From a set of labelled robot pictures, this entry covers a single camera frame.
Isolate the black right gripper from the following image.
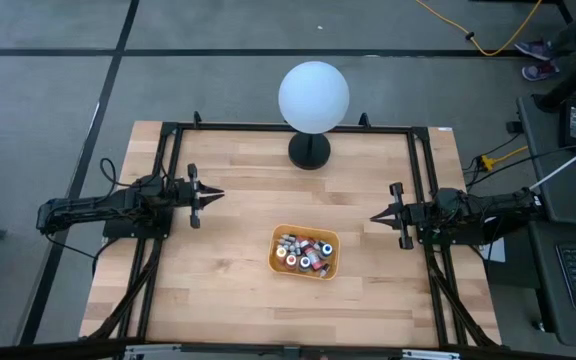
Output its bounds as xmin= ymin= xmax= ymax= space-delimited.
xmin=370 ymin=182 xmax=422 ymax=250

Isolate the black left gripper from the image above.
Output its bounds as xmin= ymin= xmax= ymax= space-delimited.
xmin=180 ymin=163 xmax=226 ymax=230

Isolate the yellow plastic bin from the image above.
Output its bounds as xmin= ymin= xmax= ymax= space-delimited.
xmin=267 ymin=223 xmax=342 ymax=282

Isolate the yellow power plug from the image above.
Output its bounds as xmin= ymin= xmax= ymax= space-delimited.
xmin=478 ymin=144 xmax=530 ymax=173

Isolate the white paper sheet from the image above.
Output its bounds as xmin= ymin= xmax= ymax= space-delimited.
xmin=481 ymin=235 xmax=507 ymax=264

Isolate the white globe lamp black base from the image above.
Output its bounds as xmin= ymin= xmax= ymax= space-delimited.
xmin=277 ymin=60 xmax=351 ymax=171

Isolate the person's sports shoe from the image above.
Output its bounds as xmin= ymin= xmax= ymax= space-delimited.
xmin=521 ymin=62 xmax=560 ymax=83
xmin=513 ymin=40 xmax=552 ymax=62

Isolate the black T-foot desk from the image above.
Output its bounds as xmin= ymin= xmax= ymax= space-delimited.
xmin=532 ymin=44 xmax=576 ymax=114

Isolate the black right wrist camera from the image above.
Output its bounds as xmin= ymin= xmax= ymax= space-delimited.
xmin=408 ymin=202 xmax=428 ymax=227

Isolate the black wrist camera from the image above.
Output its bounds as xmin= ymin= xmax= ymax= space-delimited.
xmin=408 ymin=202 xmax=428 ymax=227
xmin=167 ymin=177 xmax=189 ymax=201

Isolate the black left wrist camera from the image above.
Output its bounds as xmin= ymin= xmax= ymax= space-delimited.
xmin=167 ymin=177 xmax=189 ymax=201

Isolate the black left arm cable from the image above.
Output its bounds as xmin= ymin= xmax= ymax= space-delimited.
xmin=99 ymin=157 xmax=137 ymax=190

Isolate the black aluminium frame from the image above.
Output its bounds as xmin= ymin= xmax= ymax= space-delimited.
xmin=0 ymin=110 xmax=576 ymax=360

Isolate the black power cable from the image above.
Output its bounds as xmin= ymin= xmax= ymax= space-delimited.
xmin=45 ymin=234 xmax=117 ymax=264

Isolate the white cable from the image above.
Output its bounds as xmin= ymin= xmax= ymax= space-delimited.
xmin=527 ymin=135 xmax=576 ymax=192

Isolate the yellow extension cable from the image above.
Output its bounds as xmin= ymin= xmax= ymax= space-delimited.
xmin=415 ymin=0 xmax=544 ymax=57

